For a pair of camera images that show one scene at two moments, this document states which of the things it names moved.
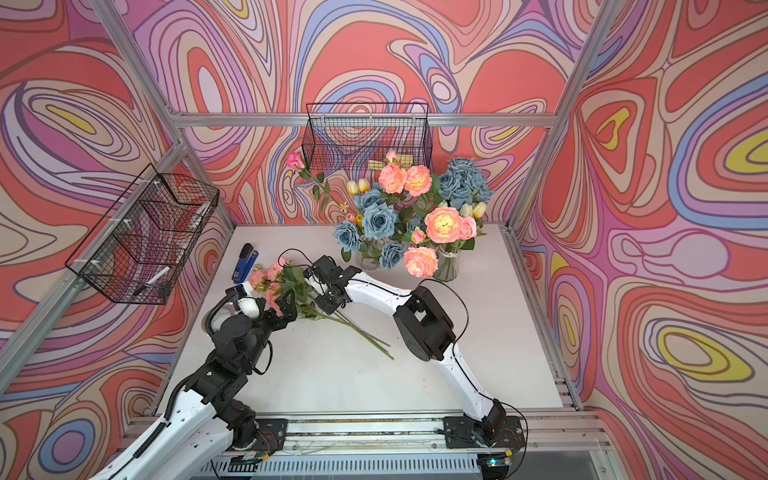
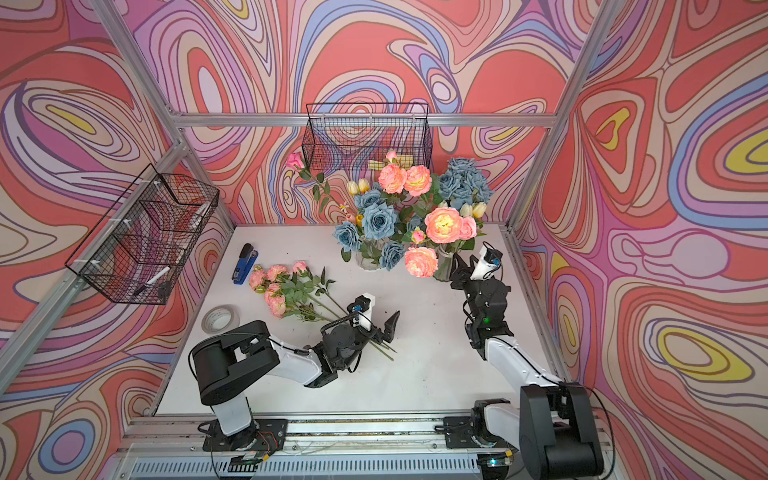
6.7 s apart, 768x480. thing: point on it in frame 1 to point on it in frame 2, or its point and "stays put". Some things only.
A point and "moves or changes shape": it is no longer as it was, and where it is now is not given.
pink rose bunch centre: (415, 180) stays put
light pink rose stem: (291, 276) moves or changes shape
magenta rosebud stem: (296, 161) stays put
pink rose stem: (273, 296) stays put
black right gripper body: (329, 301) to (471, 288)
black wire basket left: (135, 245) stays put
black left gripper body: (260, 332) to (359, 340)
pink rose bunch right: (443, 226) stays put
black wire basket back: (355, 134) stays put
